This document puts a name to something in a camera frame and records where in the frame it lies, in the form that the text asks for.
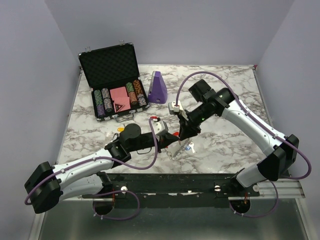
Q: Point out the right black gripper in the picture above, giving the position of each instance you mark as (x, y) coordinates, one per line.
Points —
(186, 133)

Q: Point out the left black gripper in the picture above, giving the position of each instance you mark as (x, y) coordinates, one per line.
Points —
(164, 140)

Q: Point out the metal key organizer red handle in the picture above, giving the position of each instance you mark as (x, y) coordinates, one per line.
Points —
(176, 149)

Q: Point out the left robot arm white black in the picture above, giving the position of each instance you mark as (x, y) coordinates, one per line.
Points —
(50, 184)

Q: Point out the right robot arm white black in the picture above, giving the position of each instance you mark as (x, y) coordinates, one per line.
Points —
(279, 150)

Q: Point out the blue tagged key on organizer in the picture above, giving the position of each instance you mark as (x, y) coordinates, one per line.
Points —
(190, 147)

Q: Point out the purple metronome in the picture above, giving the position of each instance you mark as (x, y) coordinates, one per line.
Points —
(157, 92)

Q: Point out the pink playing card deck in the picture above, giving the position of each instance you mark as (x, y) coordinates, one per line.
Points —
(120, 96)

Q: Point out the black poker chip case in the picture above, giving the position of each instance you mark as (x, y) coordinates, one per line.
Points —
(109, 68)

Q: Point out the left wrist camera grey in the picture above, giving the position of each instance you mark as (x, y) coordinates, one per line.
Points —
(160, 128)

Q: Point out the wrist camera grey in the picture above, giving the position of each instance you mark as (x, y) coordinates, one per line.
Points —
(176, 108)
(160, 128)

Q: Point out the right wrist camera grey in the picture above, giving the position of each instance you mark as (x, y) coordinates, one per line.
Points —
(176, 108)

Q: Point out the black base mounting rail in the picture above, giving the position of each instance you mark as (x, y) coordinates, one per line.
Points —
(154, 190)

